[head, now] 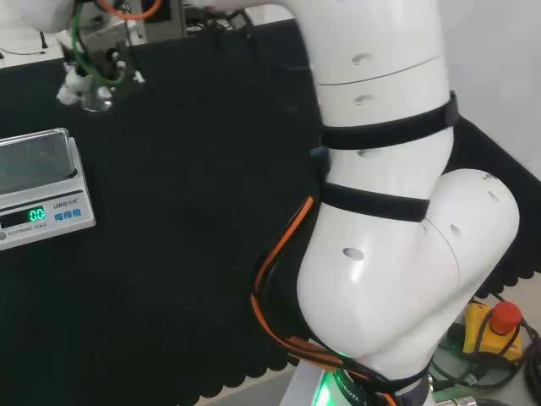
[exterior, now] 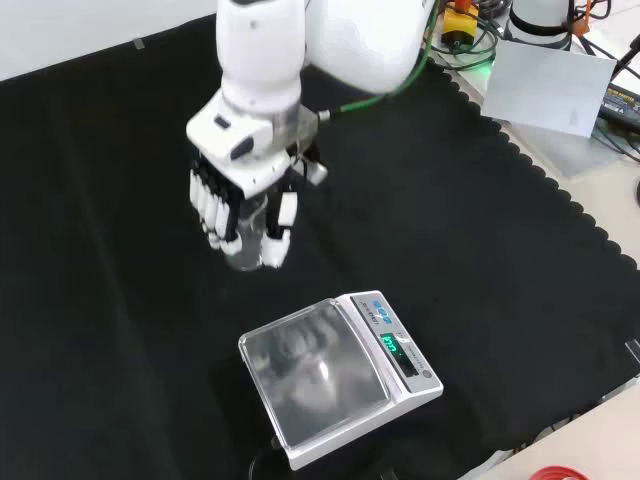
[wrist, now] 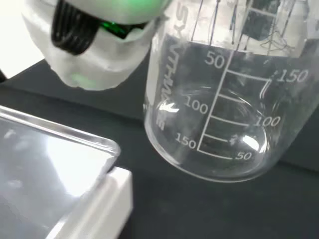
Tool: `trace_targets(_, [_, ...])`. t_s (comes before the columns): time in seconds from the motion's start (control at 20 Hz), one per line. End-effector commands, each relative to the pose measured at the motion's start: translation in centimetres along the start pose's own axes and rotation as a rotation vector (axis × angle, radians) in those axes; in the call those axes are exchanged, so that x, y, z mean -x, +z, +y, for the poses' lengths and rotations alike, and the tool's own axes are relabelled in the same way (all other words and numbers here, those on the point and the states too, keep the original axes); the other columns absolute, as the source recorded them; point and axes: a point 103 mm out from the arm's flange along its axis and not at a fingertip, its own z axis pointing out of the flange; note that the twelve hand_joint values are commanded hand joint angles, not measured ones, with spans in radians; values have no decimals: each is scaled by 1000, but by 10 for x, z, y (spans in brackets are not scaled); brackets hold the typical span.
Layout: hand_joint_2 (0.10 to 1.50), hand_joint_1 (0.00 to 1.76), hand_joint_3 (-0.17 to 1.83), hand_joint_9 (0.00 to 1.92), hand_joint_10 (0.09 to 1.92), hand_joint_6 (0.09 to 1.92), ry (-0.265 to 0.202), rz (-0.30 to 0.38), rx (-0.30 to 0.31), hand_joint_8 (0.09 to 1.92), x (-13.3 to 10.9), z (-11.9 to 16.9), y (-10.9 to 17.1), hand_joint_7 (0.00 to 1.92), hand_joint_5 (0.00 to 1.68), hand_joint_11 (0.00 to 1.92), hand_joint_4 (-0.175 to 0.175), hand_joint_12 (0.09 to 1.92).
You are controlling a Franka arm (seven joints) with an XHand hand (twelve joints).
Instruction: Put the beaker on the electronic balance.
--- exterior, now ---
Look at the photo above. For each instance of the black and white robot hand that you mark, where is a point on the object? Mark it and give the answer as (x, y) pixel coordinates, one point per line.
(240, 145)

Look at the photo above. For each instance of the clear glass beaker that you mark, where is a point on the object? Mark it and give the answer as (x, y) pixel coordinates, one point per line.
(250, 235)

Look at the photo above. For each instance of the electronic balance with steel pan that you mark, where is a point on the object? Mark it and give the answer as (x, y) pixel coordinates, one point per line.
(345, 370)

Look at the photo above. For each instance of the grey tape strip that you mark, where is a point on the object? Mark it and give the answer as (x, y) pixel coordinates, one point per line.
(137, 43)

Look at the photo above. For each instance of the black bench cloth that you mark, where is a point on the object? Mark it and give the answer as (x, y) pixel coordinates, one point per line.
(450, 250)

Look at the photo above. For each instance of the yellow stop button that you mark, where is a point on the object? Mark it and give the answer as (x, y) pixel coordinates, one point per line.
(458, 27)

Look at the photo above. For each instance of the pale board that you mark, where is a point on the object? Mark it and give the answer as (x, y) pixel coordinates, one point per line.
(545, 90)

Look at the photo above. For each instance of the white cylinder base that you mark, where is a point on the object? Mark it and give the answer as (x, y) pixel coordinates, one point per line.
(540, 20)

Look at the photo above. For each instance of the black power adapter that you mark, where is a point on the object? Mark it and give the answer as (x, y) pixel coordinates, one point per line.
(622, 102)

